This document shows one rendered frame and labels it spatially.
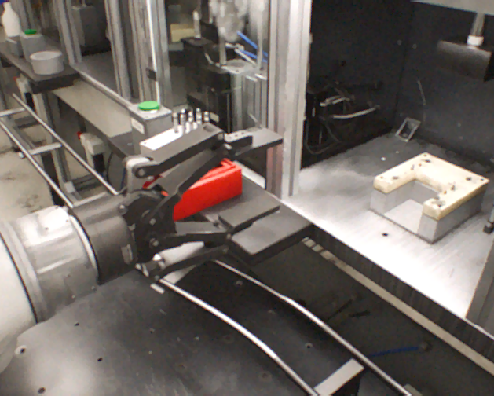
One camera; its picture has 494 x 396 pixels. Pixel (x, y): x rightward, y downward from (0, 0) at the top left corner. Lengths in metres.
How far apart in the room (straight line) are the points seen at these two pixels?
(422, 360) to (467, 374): 0.10
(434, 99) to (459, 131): 0.09
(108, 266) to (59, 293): 0.05
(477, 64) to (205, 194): 0.48
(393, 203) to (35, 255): 0.64
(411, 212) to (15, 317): 0.68
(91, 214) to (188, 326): 0.57
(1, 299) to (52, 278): 0.04
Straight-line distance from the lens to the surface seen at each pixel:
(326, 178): 0.96
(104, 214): 0.43
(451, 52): 0.80
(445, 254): 0.82
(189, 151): 0.45
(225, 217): 0.54
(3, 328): 0.41
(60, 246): 0.41
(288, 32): 0.76
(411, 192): 0.92
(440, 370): 1.06
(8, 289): 0.40
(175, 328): 0.96
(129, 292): 1.05
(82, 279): 0.42
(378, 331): 1.12
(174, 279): 0.88
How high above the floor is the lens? 1.39
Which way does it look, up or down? 33 degrees down
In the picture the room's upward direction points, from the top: straight up
